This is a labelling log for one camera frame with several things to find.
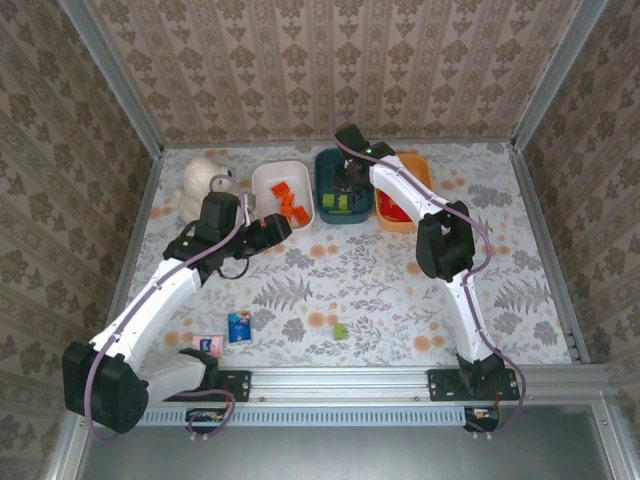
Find grey slotted cable duct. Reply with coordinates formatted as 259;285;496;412
142;404;469;427

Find aluminium side rail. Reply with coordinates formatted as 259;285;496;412
96;147;166;366
508;144;592;365

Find floral print tablecloth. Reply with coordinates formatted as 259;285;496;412
117;142;574;369

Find orange plastic container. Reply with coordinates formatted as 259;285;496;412
372;152;434;234

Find white teddy bear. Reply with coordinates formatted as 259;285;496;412
174;157;236;224

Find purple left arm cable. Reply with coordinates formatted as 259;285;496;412
81;174;251;445

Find aluminium frame post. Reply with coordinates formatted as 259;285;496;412
58;0;165;159
510;0;609;151

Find teal plastic container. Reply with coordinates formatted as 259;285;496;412
313;147;376;226

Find blue tissue pack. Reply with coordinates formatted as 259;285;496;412
227;310;254;344

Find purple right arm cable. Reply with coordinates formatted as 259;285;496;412
332;113;528;436

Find pink tissue pack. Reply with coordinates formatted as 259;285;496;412
192;333;225;359

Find white plastic container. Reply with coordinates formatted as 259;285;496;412
250;160;316;235

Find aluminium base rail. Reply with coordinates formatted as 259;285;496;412
139;363;611;407

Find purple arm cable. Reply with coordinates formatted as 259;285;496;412
332;113;528;436
81;174;251;445

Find aluminium wall-side rail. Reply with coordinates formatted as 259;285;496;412
162;138;515;150

